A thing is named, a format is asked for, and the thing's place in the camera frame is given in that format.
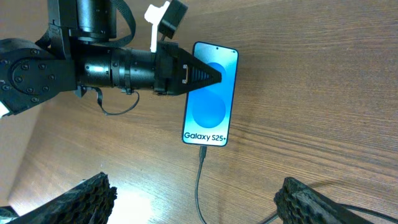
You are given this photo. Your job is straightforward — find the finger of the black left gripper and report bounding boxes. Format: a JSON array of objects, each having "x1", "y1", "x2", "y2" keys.
[{"x1": 178, "y1": 48, "x2": 222, "y2": 93}]

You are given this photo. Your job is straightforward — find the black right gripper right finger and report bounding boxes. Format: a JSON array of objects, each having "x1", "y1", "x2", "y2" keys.
[{"x1": 274, "y1": 177, "x2": 376, "y2": 224}]

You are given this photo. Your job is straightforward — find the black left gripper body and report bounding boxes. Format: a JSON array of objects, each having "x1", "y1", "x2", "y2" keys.
[{"x1": 154, "y1": 41, "x2": 190, "y2": 96}]

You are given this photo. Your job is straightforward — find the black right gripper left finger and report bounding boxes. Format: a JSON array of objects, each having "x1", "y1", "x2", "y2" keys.
[{"x1": 6, "y1": 172, "x2": 117, "y2": 224}]

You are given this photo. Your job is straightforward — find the blue Galaxy smartphone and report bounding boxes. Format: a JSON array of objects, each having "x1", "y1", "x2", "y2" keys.
[{"x1": 182, "y1": 42, "x2": 239, "y2": 147}]

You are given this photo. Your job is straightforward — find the black USB charging cable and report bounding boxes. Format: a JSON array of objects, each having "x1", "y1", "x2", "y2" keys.
[{"x1": 194, "y1": 145, "x2": 208, "y2": 224}]

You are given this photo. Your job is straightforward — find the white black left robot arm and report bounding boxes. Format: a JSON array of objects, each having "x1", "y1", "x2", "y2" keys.
[{"x1": 1, "y1": 0, "x2": 222, "y2": 116}]

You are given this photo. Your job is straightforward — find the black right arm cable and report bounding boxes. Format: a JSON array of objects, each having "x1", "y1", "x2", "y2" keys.
[{"x1": 254, "y1": 203, "x2": 398, "y2": 224}]

